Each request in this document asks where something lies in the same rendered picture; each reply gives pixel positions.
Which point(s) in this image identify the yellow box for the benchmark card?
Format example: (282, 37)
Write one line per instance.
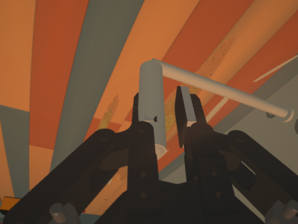
(9, 203)

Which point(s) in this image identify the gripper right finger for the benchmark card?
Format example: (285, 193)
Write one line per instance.
(209, 158)

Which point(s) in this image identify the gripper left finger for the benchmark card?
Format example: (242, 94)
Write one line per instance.
(69, 167)

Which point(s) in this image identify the dark round lock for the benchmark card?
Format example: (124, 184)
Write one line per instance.
(296, 126)

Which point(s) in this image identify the small grey round stud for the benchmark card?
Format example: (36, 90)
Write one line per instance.
(270, 114)

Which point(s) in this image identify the grey cupboard door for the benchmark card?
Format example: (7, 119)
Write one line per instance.
(267, 151)

